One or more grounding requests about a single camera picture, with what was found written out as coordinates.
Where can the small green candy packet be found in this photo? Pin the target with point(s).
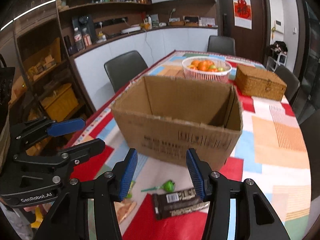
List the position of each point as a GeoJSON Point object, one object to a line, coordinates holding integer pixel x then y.
{"type": "Point", "coordinates": [129, 194]}

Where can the brown cardboard box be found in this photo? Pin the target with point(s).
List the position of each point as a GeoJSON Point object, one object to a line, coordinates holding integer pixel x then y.
{"type": "Point", "coordinates": [162, 117]}

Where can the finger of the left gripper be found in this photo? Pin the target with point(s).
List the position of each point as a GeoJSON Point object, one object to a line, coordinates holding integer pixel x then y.
{"type": "Point", "coordinates": [81, 153]}
{"type": "Point", "coordinates": [27, 134]}

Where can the red fu door poster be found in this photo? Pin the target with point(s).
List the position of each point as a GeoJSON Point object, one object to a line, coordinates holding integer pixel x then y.
{"type": "Point", "coordinates": [242, 14]}

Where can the dark chair far end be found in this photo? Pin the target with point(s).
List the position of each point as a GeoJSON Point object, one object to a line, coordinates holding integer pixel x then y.
{"type": "Point", "coordinates": [221, 45]}

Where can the oranges pile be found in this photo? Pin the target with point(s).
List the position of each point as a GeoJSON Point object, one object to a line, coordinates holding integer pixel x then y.
{"type": "Point", "coordinates": [205, 66]}

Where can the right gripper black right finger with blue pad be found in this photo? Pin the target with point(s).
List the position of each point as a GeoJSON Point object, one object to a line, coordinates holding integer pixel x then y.
{"type": "Point", "coordinates": [255, 216]}

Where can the dark chair right near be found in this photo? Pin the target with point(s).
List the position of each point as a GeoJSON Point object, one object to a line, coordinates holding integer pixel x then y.
{"type": "Point", "coordinates": [310, 131]}

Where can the green lollipop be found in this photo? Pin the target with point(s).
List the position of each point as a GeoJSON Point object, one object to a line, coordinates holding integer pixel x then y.
{"type": "Point", "coordinates": [168, 187]}

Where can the dark chair left side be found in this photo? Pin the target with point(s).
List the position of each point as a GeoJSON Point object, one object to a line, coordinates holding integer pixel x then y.
{"type": "Point", "coordinates": [123, 68]}

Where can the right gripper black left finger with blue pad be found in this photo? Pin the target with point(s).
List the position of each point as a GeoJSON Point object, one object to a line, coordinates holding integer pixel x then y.
{"type": "Point", "coordinates": [68, 216]}

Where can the plastic water bottle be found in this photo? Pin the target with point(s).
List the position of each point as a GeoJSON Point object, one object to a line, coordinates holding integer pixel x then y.
{"type": "Point", "coordinates": [78, 39]}

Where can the dark chair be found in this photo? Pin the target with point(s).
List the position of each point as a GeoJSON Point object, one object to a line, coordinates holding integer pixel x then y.
{"type": "Point", "coordinates": [310, 131]}
{"type": "Point", "coordinates": [123, 68]}
{"type": "Point", "coordinates": [291, 81]}

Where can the dark chocolate bar wrapper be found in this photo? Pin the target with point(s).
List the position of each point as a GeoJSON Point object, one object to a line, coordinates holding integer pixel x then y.
{"type": "Point", "coordinates": [177, 203]}

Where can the black coffee machine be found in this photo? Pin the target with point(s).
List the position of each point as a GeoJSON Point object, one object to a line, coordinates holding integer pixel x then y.
{"type": "Point", "coordinates": [85, 22]}

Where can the dark chair right far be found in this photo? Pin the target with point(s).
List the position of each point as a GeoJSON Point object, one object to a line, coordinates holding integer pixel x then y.
{"type": "Point", "coordinates": [291, 81]}

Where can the red label bottle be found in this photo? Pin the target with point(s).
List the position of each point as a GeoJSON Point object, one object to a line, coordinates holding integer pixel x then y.
{"type": "Point", "coordinates": [86, 37]}

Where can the white fruit basket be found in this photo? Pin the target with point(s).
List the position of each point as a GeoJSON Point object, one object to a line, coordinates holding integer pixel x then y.
{"type": "Point", "coordinates": [209, 76]}

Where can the woven wicker basket box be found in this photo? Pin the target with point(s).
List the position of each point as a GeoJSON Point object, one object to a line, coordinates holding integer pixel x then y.
{"type": "Point", "coordinates": [259, 83]}

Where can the brown wooden door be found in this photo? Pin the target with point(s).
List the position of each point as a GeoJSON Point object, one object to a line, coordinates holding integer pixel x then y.
{"type": "Point", "coordinates": [249, 44]}

